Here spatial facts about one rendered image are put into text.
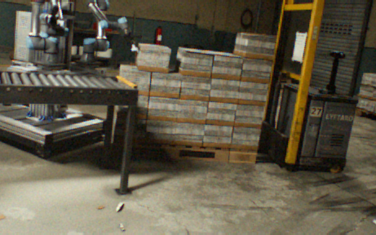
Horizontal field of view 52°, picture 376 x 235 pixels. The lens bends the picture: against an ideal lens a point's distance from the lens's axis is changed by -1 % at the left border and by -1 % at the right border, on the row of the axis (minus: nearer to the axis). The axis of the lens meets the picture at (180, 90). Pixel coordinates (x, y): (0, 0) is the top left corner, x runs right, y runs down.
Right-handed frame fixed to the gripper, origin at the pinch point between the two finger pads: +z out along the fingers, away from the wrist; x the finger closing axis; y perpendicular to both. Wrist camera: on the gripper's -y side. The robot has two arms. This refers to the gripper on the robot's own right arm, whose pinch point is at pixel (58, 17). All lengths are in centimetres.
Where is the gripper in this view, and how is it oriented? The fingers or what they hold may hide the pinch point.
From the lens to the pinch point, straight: 304.8
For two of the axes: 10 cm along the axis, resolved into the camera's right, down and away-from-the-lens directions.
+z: 5.7, 2.1, -8.0
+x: -7.9, -1.4, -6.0
